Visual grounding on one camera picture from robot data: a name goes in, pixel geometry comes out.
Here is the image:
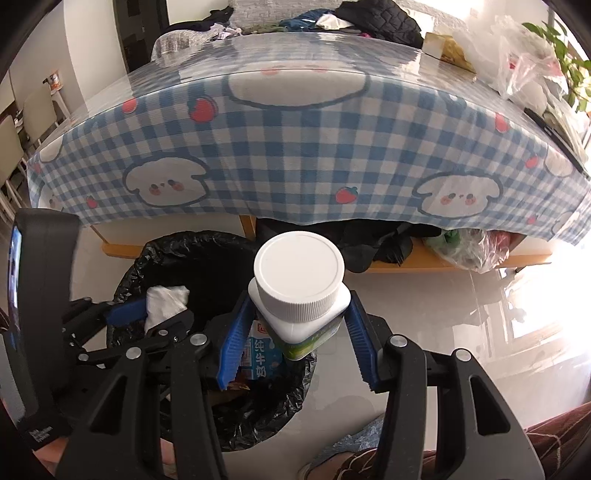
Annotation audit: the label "blue checked printed tablecloth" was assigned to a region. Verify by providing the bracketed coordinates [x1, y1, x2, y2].
[25, 34, 591, 245]

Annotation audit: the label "white cap green bottle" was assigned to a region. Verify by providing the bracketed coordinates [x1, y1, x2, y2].
[248, 231, 352, 361]

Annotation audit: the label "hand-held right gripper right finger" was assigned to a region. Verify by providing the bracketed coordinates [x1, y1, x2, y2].
[342, 291, 548, 480]

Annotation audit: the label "black bag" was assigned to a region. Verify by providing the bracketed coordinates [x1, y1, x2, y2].
[323, 222, 445, 278]

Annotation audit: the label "gold white tissue box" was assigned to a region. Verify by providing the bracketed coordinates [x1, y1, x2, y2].
[422, 32, 476, 75]

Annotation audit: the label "white dining chair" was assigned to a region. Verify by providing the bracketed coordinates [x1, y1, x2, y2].
[0, 111, 29, 219]
[21, 85, 68, 145]

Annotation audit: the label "green potted plant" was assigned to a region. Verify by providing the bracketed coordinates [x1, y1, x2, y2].
[524, 21, 591, 112]

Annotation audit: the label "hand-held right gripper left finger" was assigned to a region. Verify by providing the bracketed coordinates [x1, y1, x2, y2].
[55, 291, 257, 480]

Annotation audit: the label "dark door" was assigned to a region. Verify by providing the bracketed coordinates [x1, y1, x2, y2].
[113, 0, 168, 71]

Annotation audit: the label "blue milk carton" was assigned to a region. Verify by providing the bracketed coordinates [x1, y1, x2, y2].
[240, 320, 284, 381]

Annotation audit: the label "black remote control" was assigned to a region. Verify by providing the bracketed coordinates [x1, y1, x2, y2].
[524, 107, 585, 175]

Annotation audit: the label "black quilted jacket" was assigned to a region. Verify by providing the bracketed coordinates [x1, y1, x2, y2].
[339, 0, 424, 47]

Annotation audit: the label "black clothes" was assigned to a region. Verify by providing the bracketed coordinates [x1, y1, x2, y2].
[165, 8, 232, 34]

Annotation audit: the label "person's patterned pants leg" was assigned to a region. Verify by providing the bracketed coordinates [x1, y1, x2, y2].
[323, 401, 591, 480]

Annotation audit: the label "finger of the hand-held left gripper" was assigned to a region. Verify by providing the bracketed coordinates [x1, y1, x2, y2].
[76, 311, 195, 370]
[62, 296, 149, 342]

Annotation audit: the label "grey covered sofa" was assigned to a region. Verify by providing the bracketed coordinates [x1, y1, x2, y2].
[152, 0, 426, 56]

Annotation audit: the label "clear printed plastic bag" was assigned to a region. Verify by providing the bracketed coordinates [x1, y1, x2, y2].
[494, 14, 578, 109]

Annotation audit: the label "white plastic bag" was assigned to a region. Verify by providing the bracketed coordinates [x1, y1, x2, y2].
[462, 28, 518, 93]

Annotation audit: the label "white tissue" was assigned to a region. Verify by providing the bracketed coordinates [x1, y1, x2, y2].
[144, 285, 191, 334]

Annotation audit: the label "blue clothing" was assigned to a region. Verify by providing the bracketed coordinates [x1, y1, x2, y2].
[281, 11, 333, 31]

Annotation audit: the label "clear plastic bag green contents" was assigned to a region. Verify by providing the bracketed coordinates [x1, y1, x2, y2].
[425, 228, 514, 274]

